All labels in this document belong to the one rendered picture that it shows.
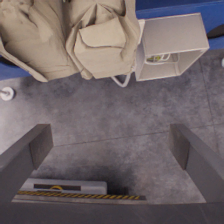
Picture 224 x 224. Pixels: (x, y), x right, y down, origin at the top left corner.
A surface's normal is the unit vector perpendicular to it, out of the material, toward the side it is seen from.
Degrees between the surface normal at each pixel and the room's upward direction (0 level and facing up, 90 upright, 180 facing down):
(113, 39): 49
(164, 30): 0
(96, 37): 43
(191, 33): 0
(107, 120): 0
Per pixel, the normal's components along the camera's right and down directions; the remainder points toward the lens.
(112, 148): -0.05, -0.12
